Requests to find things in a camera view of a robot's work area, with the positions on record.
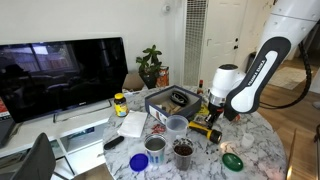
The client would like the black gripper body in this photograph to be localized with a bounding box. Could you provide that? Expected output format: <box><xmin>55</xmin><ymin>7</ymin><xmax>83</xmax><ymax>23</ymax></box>
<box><xmin>204</xmin><ymin>103</ymin><xmax>224</xmax><ymax>126</ymax></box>

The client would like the yellow black Rayovac torch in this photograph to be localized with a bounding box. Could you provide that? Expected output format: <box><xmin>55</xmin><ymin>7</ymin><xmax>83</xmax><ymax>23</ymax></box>
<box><xmin>188</xmin><ymin>120</ymin><xmax>223</xmax><ymax>145</ymax></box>

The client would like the fruit puree pouch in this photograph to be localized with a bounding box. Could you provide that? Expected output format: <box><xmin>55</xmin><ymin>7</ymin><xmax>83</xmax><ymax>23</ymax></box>
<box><xmin>193</xmin><ymin>114</ymin><xmax>209</xmax><ymax>126</ymax></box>

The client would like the yellow packet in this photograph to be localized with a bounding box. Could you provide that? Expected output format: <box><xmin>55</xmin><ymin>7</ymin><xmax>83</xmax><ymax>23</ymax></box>
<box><xmin>196</xmin><ymin>103</ymin><xmax>211</xmax><ymax>117</ymax></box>

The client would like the brown hot sauce bottle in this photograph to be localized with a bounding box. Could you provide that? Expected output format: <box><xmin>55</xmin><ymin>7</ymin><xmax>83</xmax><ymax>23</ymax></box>
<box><xmin>196</xmin><ymin>79</ymin><xmax>205</xmax><ymax>95</ymax></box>

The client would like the clear plastic measuring cup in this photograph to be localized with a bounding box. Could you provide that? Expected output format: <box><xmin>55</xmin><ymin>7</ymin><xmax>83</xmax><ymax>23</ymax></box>
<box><xmin>165</xmin><ymin>114</ymin><xmax>190</xmax><ymax>143</ymax></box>

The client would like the plastic cup of coffee beans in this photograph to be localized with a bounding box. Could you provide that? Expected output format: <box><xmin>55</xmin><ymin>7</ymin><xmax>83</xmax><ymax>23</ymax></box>
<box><xmin>172</xmin><ymin>138</ymin><xmax>195</xmax><ymax>172</ymax></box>

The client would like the black case in box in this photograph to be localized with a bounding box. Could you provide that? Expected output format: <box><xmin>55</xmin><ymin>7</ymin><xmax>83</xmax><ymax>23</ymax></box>
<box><xmin>170</xmin><ymin>90</ymin><xmax>190</xmax><ymax>108</ymax></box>

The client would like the wooden block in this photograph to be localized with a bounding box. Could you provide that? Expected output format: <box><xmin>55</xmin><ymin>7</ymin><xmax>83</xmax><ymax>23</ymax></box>
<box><xmin>161</xmin><ymin>101</ymin><xmax>183</xmax><ymax>115</ymax></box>

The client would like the green round lid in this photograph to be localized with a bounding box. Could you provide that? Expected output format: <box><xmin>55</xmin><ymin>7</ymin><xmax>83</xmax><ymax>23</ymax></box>
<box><xmin>221</xmin><ymin>152</ymin><xmax>245</xmax><ymax>173</ymax></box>

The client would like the red chili packet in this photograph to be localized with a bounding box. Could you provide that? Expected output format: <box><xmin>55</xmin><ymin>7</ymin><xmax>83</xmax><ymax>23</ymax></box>
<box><xmin>150</xmin><ymin>123</ymin><xmax>167</xmax><ymax>135</ymax></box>

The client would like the navy blue shoe box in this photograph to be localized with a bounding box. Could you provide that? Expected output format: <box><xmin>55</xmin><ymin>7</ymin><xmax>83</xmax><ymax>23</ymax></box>
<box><xmin>144</xmin><ymin>84</ymin><xmax>203</xmax><ymax>126</ymax></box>

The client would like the metal can with blue label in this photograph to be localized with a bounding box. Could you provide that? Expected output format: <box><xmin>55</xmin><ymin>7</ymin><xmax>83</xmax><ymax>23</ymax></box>
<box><xmin>143</xmin><ymin>133</ymin><xmax>167</xmax><ymax>167</ymax></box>

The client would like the orange snack carton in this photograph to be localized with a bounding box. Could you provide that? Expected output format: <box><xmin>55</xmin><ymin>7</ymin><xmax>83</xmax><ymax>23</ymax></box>
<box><xmin>155</xmin><ymin>65</ymin><xmax>170</xmax><ymax>88</ymax></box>

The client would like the white paper napkin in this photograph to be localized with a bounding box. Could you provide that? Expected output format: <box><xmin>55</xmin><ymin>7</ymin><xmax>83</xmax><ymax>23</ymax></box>
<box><xmin>117</xmin><ymin>110</ymin><xmax>149</xmax><ymax>139</ymax></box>

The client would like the blue round lid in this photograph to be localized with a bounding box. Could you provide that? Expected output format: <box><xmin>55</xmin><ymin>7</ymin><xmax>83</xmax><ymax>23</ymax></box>
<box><xmin>129</xmin><ymin>153</ymin><xmax>149</xmax><ymax>173</ymax></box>

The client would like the white door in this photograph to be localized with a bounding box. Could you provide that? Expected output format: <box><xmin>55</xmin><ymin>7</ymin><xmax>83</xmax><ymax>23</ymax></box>
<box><xmin>199</xmin><ymin>0</ymin><xmax>249</xmax><ymax>89</ymax></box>

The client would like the green potted plant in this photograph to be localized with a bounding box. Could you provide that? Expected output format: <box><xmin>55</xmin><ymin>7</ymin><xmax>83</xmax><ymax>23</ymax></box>
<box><xmin>135</xmin><ymin>44</ymin><xmax>164</xmax><ymax>90</ymax></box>

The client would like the patterned floor rug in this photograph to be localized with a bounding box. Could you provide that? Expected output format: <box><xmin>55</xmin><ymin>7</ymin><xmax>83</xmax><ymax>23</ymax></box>
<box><xmin>268</xmin><ymin>65</ymin><xmax>309</xmax><ymax>91</ymax></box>

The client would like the vitamin bottle with yellow lid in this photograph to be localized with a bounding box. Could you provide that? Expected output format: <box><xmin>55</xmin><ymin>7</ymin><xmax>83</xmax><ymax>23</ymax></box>
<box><xmin>113</xmin><ymin>92</ymin><xmax>129</xmax><ymax>118</ymax></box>

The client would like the black remote control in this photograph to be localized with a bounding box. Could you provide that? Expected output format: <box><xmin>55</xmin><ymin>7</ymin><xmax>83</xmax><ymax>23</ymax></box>
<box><xmin>103</xmin><ymin>135</ymin><xmax>125</xmax><ymax>151</ymax></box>

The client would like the white round thermostat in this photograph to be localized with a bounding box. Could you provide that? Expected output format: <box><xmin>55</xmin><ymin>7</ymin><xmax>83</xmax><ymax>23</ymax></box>
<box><xmin>161</xmin><ymin>3</ymin><xmax>172</xmax><ymax>15</ymax></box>

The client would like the black flat screen television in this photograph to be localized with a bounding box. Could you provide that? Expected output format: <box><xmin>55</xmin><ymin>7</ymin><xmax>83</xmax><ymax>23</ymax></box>
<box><xmin>0</xmin><ymin>36</ymin><xmax>129</xmax><ymax>124</ymax></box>

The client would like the white television stand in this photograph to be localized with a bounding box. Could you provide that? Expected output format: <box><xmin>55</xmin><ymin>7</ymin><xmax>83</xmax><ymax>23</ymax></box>
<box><xmin>0</xmin><ymin>98</ymin><xmax>134</xmax><ymax>180</ymax></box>

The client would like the black chair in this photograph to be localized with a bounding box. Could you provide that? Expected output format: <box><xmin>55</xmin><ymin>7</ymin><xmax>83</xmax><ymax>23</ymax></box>
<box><xmin>11</xmin><ymin>132</ymin><xmax>57</xmax><ymax>180</ymax></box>

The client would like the white wall vent grille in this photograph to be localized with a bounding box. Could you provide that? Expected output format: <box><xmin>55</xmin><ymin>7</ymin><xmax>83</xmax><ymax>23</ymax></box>
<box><xmin>182</xmin><ymin>0</ymin><xmax>209</xmax><ymax>87</ymax></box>

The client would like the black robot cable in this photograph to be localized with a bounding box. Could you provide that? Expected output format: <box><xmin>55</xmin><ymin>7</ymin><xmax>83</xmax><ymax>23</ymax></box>
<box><xmin>259</xmin><ymin>39</ymin><xmax>313</xmax><ymax>110</ymax></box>

